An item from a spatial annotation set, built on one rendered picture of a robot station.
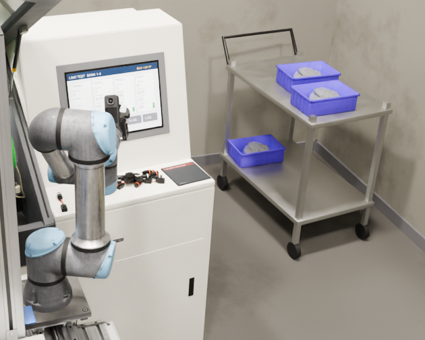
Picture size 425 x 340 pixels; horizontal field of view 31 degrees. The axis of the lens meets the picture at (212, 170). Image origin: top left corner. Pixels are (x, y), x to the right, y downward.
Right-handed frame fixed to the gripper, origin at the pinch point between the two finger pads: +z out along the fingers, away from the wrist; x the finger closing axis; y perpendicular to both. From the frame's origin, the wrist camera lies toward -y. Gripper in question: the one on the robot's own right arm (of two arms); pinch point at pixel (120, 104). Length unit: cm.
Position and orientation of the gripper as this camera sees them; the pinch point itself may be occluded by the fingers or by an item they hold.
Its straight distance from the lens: 266.6
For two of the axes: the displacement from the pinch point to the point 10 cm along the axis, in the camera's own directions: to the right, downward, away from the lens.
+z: 0.6, -4.8, 8.8
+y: 0.7, 8.8, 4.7
